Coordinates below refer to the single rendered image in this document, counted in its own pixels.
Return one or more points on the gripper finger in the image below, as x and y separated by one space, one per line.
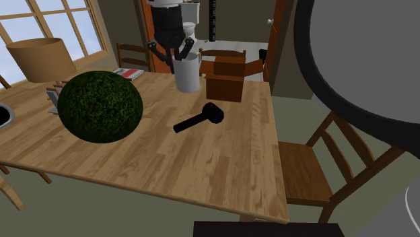
161 55
188 46

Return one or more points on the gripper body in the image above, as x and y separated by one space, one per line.
168 26

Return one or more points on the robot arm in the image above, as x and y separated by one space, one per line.
364 49

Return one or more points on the white toilet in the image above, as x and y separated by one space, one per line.
190 19

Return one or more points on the white pitcher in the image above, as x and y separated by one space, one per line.
187 73

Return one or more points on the red and white book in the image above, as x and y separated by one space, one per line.
129 73

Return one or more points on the brown cardboard box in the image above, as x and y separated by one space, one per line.
226 83

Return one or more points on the black flashlight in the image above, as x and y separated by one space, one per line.
210 115

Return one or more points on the dark green sphere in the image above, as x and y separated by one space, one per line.
98 106

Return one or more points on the brown door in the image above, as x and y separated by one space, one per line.
274 39

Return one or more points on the wooden framed window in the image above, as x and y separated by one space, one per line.
59 19

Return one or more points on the wooden table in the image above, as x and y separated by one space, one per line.
197 164

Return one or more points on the grey flat stand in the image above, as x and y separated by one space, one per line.
53 101

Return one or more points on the tan round bin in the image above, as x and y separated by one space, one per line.
42 60

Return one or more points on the grey metal bowl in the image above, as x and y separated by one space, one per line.
10 113

